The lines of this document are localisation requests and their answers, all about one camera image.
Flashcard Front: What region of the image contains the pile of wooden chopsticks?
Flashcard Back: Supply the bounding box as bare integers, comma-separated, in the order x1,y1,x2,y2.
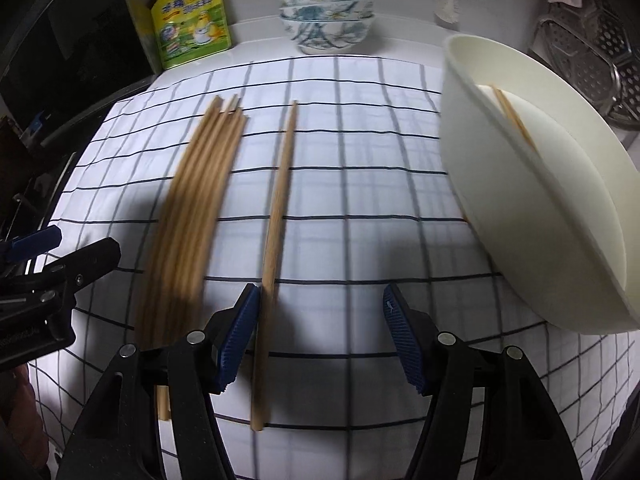
134,94,250,422

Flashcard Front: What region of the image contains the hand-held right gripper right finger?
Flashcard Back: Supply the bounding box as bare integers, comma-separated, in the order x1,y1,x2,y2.
382,282,583,480

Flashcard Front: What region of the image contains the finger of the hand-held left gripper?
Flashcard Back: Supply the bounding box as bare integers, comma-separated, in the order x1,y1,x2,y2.
0,226,62,264
35,238,122,293

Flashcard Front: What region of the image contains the white checked cloth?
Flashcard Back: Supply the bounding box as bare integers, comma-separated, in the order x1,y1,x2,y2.
30,55,640,480

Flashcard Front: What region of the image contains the large white bowl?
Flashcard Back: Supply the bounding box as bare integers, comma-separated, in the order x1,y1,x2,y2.
440,34,640,335

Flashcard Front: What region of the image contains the wooden chopstick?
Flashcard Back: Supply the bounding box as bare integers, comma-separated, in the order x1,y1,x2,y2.
249,100,299,432
490,85,538,153

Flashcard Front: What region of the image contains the black kitchen appliance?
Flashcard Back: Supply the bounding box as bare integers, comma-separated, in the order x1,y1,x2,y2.
0,0,161,131

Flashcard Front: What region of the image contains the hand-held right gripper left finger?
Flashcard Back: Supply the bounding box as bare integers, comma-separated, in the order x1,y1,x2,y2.
55,284,262,480

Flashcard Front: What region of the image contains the yellow green refill pouch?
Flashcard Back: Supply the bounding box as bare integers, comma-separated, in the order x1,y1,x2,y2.
150,0,233,71

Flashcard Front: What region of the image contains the metal steamer rack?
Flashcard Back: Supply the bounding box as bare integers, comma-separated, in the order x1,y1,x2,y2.
530,0,640,131

